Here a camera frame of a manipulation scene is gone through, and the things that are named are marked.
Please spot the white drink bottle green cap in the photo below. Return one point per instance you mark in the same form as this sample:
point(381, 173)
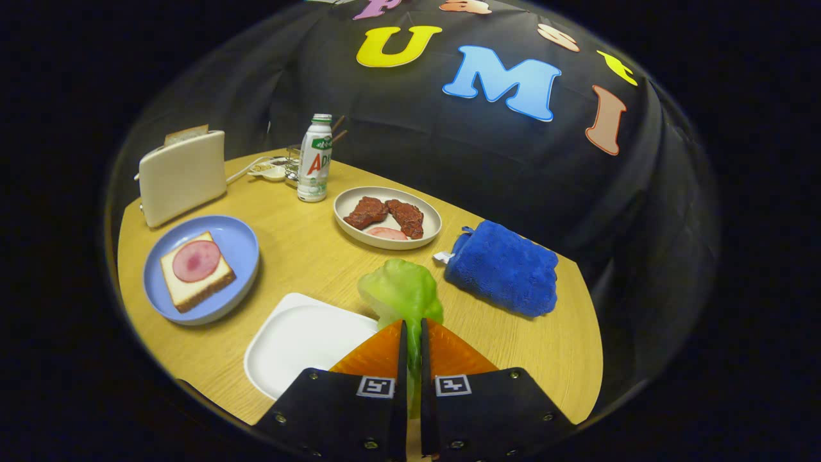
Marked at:
point(313, 179)

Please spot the blue round plate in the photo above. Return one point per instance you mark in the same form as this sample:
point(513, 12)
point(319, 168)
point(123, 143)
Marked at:
point(240, 247)

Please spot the round pink ham slice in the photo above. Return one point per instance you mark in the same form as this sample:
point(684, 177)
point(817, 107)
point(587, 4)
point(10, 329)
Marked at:
point(195, 261)

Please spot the brown wooden stick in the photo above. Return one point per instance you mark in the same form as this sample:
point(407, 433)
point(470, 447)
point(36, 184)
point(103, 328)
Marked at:
point(340, 136)
point(338, 123)

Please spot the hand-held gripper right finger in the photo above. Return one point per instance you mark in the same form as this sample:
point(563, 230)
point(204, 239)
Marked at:
point(427, 410)

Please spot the long brown meat piece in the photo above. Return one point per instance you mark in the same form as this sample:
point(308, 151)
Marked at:
point(407, 218)

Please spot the folded blue towel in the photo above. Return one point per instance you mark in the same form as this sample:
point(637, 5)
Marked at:
point(503, 269)

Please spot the white divided grain dish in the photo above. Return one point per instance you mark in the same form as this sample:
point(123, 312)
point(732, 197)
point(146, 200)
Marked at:
point(269, 170)

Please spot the black backdrop cloth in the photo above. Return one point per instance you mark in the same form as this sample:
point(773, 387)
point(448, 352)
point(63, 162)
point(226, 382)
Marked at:
point(449, 147)

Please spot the pink ham slice on beige plate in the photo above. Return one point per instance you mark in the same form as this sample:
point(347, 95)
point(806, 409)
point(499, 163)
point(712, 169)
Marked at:
point(387, 233)

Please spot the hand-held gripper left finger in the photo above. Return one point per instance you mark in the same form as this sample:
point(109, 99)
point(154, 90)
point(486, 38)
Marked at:
point(402, 398)

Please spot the white square plate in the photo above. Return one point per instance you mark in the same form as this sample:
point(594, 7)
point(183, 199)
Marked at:
point(301, 340)

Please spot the small brown meat piece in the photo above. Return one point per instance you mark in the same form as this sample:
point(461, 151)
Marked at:
point(365, 213)

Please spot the toasted bread slice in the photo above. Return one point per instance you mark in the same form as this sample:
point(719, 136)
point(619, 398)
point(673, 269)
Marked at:
point(186, 135)

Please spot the white toaster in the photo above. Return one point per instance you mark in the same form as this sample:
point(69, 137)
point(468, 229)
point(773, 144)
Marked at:
point(183, 176)

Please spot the white bread slice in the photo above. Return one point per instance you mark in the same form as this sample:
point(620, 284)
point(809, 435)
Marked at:
point(192, 295)

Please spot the green lettuce leaf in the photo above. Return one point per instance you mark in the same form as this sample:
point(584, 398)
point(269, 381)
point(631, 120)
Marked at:
point(401, 289)

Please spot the beige round plate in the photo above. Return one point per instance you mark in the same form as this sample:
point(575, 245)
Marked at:
point(351, 199)

